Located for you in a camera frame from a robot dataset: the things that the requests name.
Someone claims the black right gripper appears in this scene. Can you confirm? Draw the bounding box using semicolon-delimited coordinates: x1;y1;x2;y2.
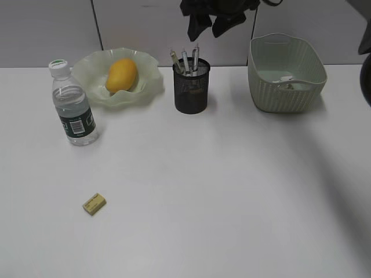
180;0;258;41

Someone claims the beige grip ballpoint pen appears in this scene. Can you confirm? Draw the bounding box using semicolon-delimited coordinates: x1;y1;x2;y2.
170;49;184;74

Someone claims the waste paper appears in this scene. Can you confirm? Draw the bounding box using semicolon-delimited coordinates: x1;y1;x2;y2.
272;75;301;90

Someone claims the yellow mango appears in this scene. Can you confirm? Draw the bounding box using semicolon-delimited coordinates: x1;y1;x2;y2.
106;58;137;94

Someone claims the clear plastic water bottle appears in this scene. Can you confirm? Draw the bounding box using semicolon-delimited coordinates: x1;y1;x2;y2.
49;59;99;146

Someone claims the yellow eraser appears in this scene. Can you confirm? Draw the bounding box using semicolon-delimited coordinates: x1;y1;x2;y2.
190;89;203;94
82;193;107;216

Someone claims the grey grip ballpoint pen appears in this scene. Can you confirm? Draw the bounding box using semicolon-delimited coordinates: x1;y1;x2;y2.
181;48;191;76

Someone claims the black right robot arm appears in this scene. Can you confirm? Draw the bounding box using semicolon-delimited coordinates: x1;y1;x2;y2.
180;1;370;55

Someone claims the black mesh pen holder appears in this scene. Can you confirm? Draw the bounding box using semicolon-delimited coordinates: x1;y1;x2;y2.
173;58;210;114

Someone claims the pale green woven basket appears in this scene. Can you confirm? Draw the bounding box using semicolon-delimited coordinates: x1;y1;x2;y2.
248;33;328;113

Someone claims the pale green wavy plate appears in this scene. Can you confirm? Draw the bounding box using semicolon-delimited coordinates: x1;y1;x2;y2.
72;47;164;109

